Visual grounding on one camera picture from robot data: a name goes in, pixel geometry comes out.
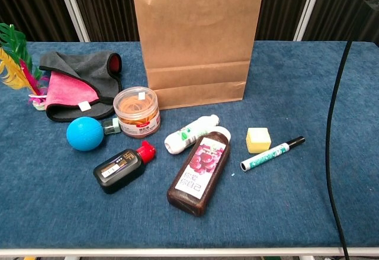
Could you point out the white partition frame post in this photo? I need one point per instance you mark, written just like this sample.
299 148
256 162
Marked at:
308 8
72 8

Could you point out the black ink bottle red cap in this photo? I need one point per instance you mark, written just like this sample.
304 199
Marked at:
121 169

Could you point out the dark red juice bottle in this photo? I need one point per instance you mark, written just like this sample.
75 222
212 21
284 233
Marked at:
198 174

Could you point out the blue felt table cover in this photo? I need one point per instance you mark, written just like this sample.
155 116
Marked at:
296 73

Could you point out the brown paper bag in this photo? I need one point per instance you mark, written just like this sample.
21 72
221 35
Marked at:
198 35

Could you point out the blue ball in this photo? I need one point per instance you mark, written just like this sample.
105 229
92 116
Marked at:
85 133

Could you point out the clear rubber band jar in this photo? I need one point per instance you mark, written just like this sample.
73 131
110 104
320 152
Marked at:
137 115

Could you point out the white marker pen black cap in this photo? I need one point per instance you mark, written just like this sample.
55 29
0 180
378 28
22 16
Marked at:
269 154

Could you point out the colourful feather shuttlecock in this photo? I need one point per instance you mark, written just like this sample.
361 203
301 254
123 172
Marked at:
14 76

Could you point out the small white bottle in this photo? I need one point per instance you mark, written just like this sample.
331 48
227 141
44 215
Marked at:
189 134

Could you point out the grey and pink towel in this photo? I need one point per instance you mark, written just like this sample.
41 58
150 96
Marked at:
86 67

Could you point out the black pleated curtain panel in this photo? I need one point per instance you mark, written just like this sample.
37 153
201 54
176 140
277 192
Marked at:
109 8
346 20
29 5
278 5

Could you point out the yellow foam cube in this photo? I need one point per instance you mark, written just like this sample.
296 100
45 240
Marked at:
258 141

